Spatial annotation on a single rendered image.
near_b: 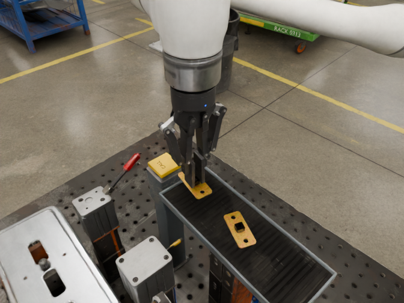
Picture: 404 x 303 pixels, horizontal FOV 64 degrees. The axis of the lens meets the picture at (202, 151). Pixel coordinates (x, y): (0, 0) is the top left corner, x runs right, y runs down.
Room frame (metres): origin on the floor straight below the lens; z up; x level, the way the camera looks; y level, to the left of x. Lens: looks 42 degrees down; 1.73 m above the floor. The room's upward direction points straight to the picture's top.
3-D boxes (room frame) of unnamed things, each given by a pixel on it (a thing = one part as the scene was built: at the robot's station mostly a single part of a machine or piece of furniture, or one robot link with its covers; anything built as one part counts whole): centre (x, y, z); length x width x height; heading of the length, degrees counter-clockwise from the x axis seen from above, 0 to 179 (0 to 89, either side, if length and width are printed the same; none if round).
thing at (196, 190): (0.47, 0.02, 1.22); 0.08 x 0.04 x 0.01; 33
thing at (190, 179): (0.46, 0.02, 1.26); 0.03 x 0.01 x 0.07; 33
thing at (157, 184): (0.58, 0.09, 0.92); 0.08 x 0.08 x 0.44; 40
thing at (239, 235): (0.39, -0.08, 1.17); 0.08 x 0.04 x 0.01; 20
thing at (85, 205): (0.55, 0.29, 0.88); 0.11 x 0.10 x 0.36; 130
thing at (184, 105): (0.47, 0.01, 1.41); 0.08 x 0.07 x 0.09; 123
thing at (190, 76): (0.47, 0.01, 1.49); 0.09 x 0.09 x 0.06
